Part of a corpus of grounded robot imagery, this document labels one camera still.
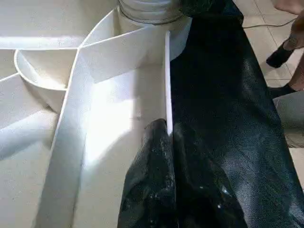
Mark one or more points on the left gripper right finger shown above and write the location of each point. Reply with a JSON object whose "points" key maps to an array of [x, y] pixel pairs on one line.
{"points": [[202, 190]]}

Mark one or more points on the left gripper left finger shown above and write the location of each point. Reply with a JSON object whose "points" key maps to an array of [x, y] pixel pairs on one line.
{"points": [[149, 180]]}

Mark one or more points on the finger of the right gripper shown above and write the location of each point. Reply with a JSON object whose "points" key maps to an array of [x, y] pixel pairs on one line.
{"points": [[209, 7]]}

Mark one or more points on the white plastic table leg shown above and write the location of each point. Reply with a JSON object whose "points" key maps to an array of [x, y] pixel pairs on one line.
{"points": [[147, 9]]}

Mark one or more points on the white plastic table top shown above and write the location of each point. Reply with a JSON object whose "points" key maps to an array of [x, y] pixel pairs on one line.
{"points": [[71, 107]]}

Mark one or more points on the black sock foot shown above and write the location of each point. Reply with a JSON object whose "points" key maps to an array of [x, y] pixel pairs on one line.
{"points": [[279, 55], [282, 91]]}

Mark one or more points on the black work mat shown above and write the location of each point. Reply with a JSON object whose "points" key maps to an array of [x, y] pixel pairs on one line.
{"points": [[225, 95]]}

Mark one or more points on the person's feet in black socks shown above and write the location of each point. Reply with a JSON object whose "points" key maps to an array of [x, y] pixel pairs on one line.
{"points": [[298, 31]]}

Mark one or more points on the bare person lower leg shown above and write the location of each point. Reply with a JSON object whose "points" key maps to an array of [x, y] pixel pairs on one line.
{"points": [[298, 76]]}

